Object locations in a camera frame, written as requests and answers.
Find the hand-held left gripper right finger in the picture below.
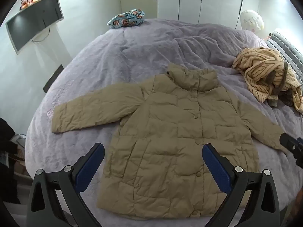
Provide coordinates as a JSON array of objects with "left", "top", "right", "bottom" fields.
[{"left": 202, "top": 143, "right": 281, "bottom": 227}]

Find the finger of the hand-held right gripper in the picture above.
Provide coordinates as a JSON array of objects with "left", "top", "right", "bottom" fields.
[{"left": 279, "top": 132, "right": 303, "bottom": 168}]

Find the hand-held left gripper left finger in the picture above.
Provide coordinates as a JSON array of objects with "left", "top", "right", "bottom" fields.
[{"left": 26, "top": 142, "right": 105, "bottom": 227}]

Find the khaki puffer jacket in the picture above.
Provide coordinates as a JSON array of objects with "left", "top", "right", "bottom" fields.
[{"left": 51, "top": 63, "right": 290, "bottom": 221}]

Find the beige striped garment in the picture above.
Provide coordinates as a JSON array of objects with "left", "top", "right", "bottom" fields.
[{"left": 232, "top": 47, "right": 303, "bottom": 113}]

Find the dark clothing pile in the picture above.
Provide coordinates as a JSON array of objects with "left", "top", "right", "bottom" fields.
[{"left": 0, "top": 117, "right": 25, "bottom": 204}]

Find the black flat stand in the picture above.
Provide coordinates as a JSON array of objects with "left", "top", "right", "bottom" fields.
[{"left": 43, "top": 64, "right": 63, "bottom": 93}]

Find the grey padded headboard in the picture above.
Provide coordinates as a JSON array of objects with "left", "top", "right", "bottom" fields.
[{"left": 266, "top": 30, "right": 303, "bottom": 86}]

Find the purple fleece blanket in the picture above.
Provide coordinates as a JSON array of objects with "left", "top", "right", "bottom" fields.
[{"left": 24, "top": 18, "right": 303, "bottom": 227}]

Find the white round cushion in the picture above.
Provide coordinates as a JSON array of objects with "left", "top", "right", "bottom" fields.
[{"left": 240, "top": 10, "right": 264, "bottom": 32}]

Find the blue printed cloth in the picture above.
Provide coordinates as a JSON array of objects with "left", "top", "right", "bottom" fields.
[{"left": 106, "top": 8, "right": 146, "bottom": 29}]

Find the white wardrobe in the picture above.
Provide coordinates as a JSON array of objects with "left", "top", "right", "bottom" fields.
[{"left": 157, "top": 0, "right": 245, "bottom": 29}]

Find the television cable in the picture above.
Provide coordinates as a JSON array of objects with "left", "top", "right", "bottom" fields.
[{"left": 31, "top": 26, "right": 51, "bottom": 43}]

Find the wall-mounted television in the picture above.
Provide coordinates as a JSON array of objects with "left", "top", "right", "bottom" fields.
[{"left": 5, "top": 0, "right": 64, "bottom": 55}]

